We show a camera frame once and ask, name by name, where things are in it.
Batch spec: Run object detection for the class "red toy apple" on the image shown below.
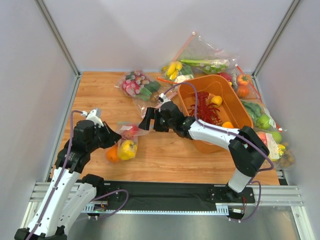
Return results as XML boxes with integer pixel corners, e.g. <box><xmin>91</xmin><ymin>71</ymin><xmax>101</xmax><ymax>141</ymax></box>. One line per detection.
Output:
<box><xmin>120</xmin><ymin>124</ymin><xmax>139</xmax><ymax>140</ymax></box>

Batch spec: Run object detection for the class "clear blue zip bag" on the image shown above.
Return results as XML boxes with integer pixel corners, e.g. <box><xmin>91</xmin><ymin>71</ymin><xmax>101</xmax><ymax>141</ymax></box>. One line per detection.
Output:
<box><xmin>116</xmin><ymin>122</ymin><xmax>149</xmax><ymax>161</ymax></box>

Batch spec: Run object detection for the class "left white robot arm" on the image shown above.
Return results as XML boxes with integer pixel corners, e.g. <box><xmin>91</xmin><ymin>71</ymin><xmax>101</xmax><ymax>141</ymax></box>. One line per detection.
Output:
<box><xmin>14</xmin><ymin>117</ymin><xmax>122</xmax><ymax>240</ymax></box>

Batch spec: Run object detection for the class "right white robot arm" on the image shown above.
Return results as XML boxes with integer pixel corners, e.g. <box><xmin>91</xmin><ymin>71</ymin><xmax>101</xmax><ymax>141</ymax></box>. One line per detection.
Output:
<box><xmin>138</xmin><ymin>101</ymin><xmax>270</xmax><ymax>202</ymax></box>

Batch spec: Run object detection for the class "dragon fruit zip bag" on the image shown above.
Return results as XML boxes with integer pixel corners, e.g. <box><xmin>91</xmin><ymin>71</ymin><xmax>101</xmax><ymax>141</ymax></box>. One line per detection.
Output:
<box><xmin>115</xmin><ymin>69</ymin><xmax>177</xmax><ymax>118</ymax></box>

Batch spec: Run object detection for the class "banana cauliflower zip bag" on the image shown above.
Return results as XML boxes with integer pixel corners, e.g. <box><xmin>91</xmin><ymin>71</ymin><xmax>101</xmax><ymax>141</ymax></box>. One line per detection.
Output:
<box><xmin>157</xmin><ymin>61</ymin><xmax>195</xmax><ymax>86</ymax></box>

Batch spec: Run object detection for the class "green vegetable zip bag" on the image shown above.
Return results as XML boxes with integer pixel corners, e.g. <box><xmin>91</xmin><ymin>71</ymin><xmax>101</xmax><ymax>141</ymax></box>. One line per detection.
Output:
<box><xmin>173</xmin><ymin>31</ymin><xmax>238</xmax><ymax>75</ymax></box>

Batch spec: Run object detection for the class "orange pumpkin zip bag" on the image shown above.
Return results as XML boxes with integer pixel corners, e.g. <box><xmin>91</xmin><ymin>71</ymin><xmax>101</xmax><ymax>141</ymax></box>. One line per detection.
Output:
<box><xmin>218</xmin><ymin>64</ymin><xmax>262</xmax><ymax>103</ymax></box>

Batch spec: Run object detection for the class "green apple zip bag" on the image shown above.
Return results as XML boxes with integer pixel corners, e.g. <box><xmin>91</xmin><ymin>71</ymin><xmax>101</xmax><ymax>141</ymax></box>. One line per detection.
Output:
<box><xmin>241</xmin><ymin>99</ymin><xmax>284</xmax><ymax>133</ymax></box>

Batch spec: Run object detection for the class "potato banana zip bag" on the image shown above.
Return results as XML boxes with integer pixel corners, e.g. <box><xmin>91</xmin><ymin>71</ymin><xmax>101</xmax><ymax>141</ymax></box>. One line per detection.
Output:
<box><xmin>256</xmin><ymin>129</ymin><xmax>296</xmax><ymax>170</ymax></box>

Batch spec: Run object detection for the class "orange toy orange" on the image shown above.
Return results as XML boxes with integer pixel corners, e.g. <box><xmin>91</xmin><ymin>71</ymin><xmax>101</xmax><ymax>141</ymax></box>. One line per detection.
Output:
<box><xmin>105</xmin><ymin>145</ymin><xmax>120</xmax><ymax>163</ymax></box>

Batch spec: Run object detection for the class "yellow toy bell pepper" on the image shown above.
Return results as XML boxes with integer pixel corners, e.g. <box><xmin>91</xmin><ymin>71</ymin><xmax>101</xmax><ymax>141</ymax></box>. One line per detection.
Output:
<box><xmin>117</xmin><ymin>139</ymin><xmax>138</xmax><ymax>161</ymax></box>

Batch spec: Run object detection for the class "red toy lobster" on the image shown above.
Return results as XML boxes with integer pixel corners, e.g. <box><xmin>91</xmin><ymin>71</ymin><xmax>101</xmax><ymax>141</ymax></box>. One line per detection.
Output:
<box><xmin>187</xmin><ymin>91</ymin><xmax>223</xmax><ymax>126</ymax></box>

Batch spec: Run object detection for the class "yellow toy pepper in bin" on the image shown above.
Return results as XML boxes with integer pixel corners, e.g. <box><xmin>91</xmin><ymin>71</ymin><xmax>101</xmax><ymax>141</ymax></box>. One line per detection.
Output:
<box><xmin>210</xmin><ymin>95</ymin><xmax>223</xmax><ymax>107</ymax></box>

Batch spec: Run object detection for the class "yellow orange toy mango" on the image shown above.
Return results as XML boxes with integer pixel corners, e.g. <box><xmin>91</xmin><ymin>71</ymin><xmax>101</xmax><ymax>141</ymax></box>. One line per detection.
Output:
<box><xmin>221</xmin><ymin>121</ymin><xmax>234</xmax><ymax>129</ymax></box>

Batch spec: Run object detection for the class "black base mat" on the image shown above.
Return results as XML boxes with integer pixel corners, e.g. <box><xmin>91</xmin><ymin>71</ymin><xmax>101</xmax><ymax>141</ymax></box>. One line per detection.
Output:
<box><xmin>97</xmin><ymin>181</ymin><xmax>256</xmax><ymax>212</ymax></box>

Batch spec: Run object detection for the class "orange plastic bin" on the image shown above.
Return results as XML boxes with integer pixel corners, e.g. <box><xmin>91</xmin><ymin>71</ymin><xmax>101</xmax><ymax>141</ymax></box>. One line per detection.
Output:
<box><xmin>177</xmin><ymin>74</ymin><xmax>255</xmax><ymax>154</ymax></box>

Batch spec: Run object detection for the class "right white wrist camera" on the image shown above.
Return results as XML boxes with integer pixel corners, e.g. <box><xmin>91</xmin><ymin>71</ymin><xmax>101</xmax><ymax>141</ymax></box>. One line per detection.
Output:
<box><xmin>158</xmin><ymin>93</ymin><xmax>172</xmax><ymax>106</ymax></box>

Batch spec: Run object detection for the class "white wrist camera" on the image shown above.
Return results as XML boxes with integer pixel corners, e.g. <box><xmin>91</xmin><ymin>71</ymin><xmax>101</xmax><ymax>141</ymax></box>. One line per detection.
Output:
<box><xmin>158</xmin><ymin>93</ymin><xmax>172</xmax><ymax>106</ymax></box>
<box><xmin>81</xmin><ymin>108</ymin><xmax>103</xmax><ymax>127</ymax></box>

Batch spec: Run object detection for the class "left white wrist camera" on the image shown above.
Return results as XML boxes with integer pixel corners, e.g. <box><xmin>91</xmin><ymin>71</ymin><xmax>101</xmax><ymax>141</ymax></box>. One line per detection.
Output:
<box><xmin>81</xmin><ymin>108</ymin><xmax>103</xmax><ymax>127</ymax></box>

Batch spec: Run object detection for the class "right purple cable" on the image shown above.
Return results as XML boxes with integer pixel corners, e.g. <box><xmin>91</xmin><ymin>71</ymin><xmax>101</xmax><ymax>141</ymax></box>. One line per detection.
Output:
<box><xmin>159</xmin><ymin>81</ymin><xmax>275</xmax><ymax>223</ymax></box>

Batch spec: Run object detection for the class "purple cable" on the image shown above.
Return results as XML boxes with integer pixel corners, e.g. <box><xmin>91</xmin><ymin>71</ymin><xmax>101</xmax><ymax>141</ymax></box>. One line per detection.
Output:
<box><xmin>159</xmin><ymin>81</ymin><xmax>275</xmax><ymax>223</ymax></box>
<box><xmin>24</xmin><ymin>109</ymin><xmax>130</xmax><ymax>240</ymax></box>

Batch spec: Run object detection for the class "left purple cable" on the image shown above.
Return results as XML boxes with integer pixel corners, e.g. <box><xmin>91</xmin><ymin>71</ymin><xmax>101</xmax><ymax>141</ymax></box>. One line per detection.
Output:
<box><xmin>24</xmin><ymin>109</ymin><xmax>130</xmax><ymax>240</ymax></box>

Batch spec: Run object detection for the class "aluminium frame rail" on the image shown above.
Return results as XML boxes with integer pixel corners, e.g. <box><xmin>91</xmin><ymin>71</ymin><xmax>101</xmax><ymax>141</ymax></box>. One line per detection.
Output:
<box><xmin>14</xmin><ymin>168</ymin><xmax>304</xmax><ymax>240</ymax></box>

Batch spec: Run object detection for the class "left aluminium post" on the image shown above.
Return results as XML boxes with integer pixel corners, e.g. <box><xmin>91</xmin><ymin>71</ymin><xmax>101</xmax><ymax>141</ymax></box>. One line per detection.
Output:
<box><xmin>35</xmin><ymin>0</ymin><xmax>81</xmax><ymax>77</ymax></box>

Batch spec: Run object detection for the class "aluminium post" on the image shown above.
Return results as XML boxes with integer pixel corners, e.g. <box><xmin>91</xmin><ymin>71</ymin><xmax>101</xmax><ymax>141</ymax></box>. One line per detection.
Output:
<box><xmin>252</xmin><ymin>0</ymin><xmax>302</xmax><ymax>78</ymax></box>
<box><xmin>35</xmin><ymin>0</ymin><xmax>81</xmax><ymax>77</ymax></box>

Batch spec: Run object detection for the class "right aluminium post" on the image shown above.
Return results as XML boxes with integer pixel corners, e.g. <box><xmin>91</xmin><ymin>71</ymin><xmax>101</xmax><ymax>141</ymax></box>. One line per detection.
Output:
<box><xmin>252</xmin><ymin>0</ymin><xmax>302</xmax><ymax>78</ymax></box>

